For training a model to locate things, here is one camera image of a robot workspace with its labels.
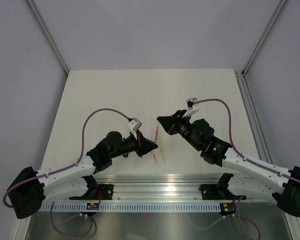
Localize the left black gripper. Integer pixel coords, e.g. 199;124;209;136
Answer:
110;130;158;159

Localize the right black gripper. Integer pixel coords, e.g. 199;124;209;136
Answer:
158;109;202;151

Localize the thin red pen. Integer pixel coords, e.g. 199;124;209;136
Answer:
151;151;158;164

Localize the grey purple marker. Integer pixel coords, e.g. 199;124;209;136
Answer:
154;124;159;144

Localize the yellow highlighter pen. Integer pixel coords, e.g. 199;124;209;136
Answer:
158;137;166;163

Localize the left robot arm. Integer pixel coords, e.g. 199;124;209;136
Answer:
7;131;158;219

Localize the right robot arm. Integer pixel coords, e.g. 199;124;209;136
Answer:
157;110;300;218

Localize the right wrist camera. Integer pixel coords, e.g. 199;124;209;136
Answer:
183;97;200;118

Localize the aluminium mounting rail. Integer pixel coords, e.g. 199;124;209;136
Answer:
47;173;295;201

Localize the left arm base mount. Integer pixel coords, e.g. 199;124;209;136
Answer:
68;183;115;218

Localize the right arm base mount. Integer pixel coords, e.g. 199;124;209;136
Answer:
198;184;247;216

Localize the aluminium side rail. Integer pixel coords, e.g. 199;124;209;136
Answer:
234;70;273;163

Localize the white slotted cable duct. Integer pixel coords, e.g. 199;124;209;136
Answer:
40;202;221;213

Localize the aluminium frame post right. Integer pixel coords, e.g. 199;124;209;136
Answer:
241;0;289;77

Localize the aluminium frame post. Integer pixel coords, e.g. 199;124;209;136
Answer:
25;0;70;76
241;0;289;77

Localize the aluminium frame post left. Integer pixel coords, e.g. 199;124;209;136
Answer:
25;0;70;76

